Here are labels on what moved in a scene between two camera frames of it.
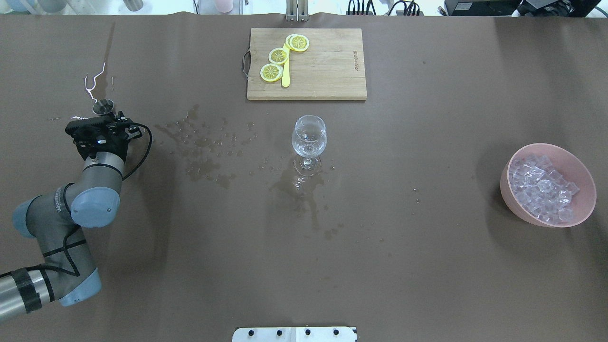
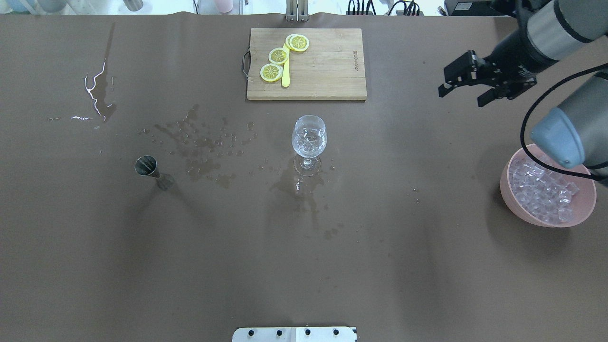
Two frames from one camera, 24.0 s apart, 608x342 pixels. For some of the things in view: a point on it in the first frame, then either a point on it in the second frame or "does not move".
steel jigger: [103, 106] -> [147, 166]
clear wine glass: [309, 138] does not move
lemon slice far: [299, 42] does not move
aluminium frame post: [297, 10] does not move
